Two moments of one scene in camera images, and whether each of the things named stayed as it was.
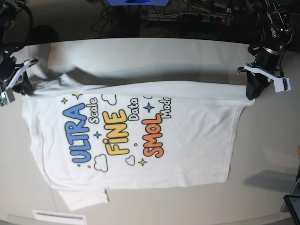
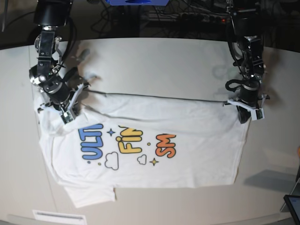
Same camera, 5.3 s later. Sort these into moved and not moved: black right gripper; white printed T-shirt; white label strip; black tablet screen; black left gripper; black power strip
Moved: black left gripper; white printed T-shirt; black right gripper
Not moved: black tablet screen; black power strip; white label strip
